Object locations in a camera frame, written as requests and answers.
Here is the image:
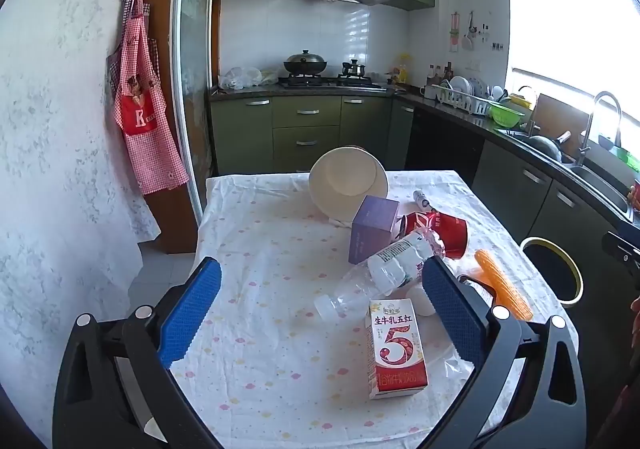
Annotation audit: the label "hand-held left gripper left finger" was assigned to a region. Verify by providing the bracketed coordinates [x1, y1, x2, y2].
[52, 256, 223, 449]

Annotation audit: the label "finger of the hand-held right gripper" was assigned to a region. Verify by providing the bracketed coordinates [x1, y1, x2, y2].
[601, 219, 640, 271]

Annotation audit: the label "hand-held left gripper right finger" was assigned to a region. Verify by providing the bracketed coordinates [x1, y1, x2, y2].
[415, 255, 588, 449]

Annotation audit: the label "orange corn cob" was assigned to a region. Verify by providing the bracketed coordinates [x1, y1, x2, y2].
[474, 249, 534, 321]

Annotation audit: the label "red white milk carton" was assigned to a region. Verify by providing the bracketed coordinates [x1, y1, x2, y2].
[366, 297, 429, 401]

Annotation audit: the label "black bin yellow rim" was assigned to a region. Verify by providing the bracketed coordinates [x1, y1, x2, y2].
[520, 236, 584, 305]

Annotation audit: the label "clear plastic bottle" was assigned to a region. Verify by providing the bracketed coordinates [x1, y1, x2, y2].
[314, 231, 446, 322]

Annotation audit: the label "red paper cup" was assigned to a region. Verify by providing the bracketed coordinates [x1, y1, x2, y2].
[397, 210, 469, 260]

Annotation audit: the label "purple cardboard box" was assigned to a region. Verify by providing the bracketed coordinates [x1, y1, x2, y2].
[348, 195, 401, 266]

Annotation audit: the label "small white tube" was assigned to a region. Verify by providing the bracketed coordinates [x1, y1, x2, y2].
[412, 189, 436, 213]

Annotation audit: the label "steel sink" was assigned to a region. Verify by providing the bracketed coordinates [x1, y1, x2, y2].
[500, 126, 633, 220]

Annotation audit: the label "green cloth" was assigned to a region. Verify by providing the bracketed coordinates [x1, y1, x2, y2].
[614, 146, 640, 173]

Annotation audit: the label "white dotted tablecloth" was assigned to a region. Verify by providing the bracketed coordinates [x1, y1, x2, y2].
[192, 170, 581, 449]

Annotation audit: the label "green base cabinet under sink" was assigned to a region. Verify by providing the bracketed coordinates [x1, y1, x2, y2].
[405, 104, 640, 290]

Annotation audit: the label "steel faucet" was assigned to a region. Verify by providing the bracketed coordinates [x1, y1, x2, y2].
[577, 90, 623, 167]

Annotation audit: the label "dark frying pan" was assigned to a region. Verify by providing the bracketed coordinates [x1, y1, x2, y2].
[522, 130, 572, 162]

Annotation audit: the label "brown cutting board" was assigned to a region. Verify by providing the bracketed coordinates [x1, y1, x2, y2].
[535, 94, 591, 140]

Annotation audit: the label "green colander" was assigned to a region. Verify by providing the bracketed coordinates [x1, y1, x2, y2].
[489, 102, 526, 126]

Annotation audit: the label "red checkered apron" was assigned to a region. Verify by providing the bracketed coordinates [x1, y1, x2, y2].
[106, 0, 190, 196]

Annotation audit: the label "green base cabinet with drawers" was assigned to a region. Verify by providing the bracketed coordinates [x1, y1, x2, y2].
[210, 94, 416, 175]

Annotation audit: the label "white dish rack with dishes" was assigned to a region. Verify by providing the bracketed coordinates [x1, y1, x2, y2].
[431, 76, 493, 116]

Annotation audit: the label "sliding glass door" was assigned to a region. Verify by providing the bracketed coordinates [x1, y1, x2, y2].
[170, 0, 221, 230]

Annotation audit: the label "white plastic bags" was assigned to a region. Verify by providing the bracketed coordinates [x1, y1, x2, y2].
[220, 66, 280, 91]

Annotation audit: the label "window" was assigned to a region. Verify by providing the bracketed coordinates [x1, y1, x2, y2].
[502, 0, 640, 140]

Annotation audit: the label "gas stove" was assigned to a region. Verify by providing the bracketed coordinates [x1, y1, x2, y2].
[277, 74, 388, 91]

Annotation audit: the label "black wok with lid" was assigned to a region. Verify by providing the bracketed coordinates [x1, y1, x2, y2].
[283, 49, 328, 77]

